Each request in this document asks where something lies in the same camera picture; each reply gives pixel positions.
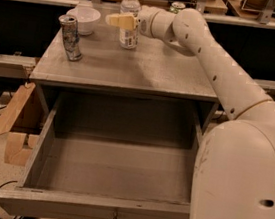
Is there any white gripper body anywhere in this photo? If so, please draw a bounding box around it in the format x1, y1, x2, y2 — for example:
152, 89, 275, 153
137, 5, 160, 38

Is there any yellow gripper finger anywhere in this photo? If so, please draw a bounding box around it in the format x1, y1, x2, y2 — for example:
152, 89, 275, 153
105, 13, 137, 31

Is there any clear plastic water bottle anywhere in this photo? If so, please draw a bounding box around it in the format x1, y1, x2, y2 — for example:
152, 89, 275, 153
119, 0, 141, 49

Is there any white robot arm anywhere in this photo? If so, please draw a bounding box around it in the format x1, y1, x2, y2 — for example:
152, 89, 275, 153
106, 7, 275, 219

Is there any open grey top drawer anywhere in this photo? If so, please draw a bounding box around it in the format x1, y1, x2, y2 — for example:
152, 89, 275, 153
0, 91, 200, 219

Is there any green soda can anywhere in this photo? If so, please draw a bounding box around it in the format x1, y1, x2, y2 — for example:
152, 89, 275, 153
170, 1, 186, 14

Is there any white bowl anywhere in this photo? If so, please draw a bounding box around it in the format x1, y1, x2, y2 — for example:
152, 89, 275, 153
67, 6, 101, 35

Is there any silver patterned tall can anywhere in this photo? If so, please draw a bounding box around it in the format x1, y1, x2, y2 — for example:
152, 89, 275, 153
59, 14, 82, 62

